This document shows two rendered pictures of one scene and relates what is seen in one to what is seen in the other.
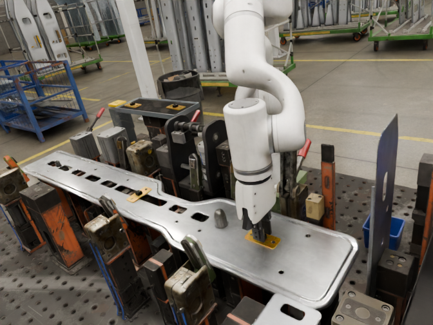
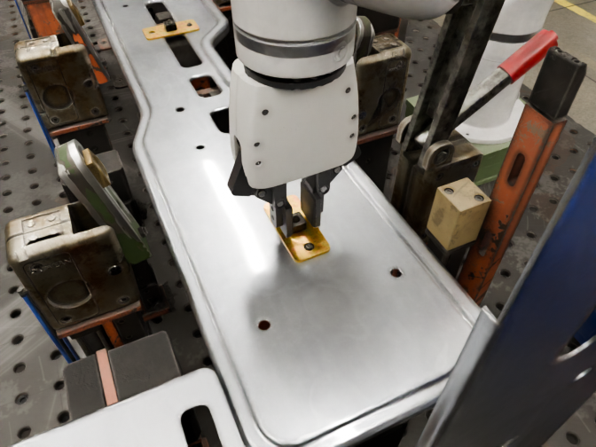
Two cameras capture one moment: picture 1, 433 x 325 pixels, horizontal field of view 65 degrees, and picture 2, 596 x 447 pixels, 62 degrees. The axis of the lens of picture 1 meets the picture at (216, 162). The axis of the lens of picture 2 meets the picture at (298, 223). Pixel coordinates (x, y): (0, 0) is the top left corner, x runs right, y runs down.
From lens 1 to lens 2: 43 cm
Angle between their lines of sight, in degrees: 26
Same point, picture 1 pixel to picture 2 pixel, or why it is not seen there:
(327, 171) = (529, 138)
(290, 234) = (361, 248)
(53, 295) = (28, 148)
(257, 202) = (270, 137)
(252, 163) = (262, 11)
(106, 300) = not seen: hidden behind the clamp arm
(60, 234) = not seen: hidden behind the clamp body
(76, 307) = (43, 181)
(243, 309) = (137, 357)
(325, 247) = (411, 323)
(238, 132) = not seen: outside the picture
